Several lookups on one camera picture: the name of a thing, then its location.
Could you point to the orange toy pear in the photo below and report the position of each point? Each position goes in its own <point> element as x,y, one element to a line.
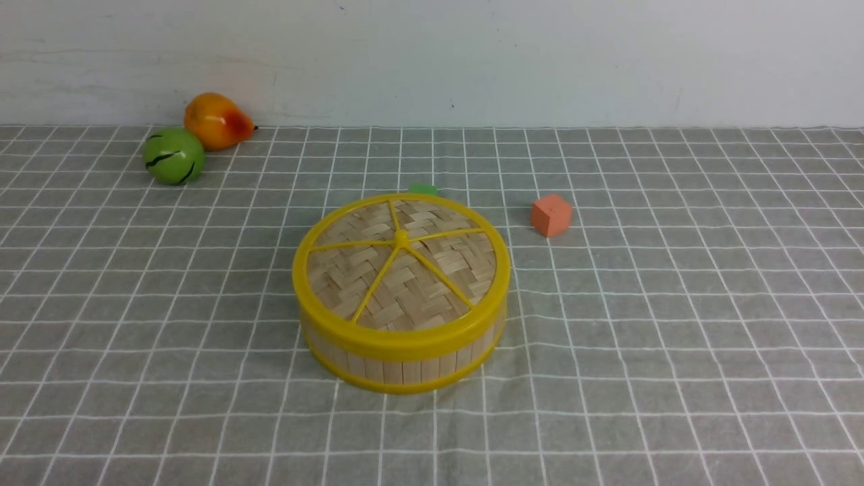
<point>217,122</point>

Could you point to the orange cube block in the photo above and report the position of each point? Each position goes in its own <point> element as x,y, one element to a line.
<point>551,215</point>

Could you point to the green toy apple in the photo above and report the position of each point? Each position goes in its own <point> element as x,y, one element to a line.
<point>173,156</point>

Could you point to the yellow woven bamboo steamer lid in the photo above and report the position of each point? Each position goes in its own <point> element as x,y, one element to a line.
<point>403,276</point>

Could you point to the green block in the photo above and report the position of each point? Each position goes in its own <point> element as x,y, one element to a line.
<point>425,189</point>

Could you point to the yellow bamboo steamer basket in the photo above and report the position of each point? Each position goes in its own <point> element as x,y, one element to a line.
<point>404,376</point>

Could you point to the grey checked tablecloth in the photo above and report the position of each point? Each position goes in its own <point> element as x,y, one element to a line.
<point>700,322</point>

